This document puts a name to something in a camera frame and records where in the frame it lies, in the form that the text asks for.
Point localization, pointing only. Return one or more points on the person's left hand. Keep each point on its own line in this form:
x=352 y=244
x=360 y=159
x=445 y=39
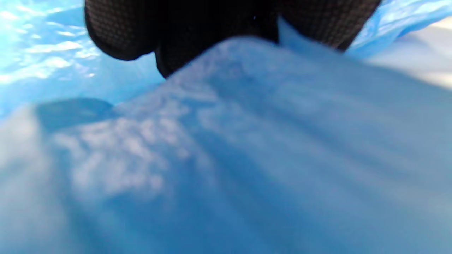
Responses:
x=212 y=21

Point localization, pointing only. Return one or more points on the blue plastic bag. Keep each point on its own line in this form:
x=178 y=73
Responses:
x=226 y=158

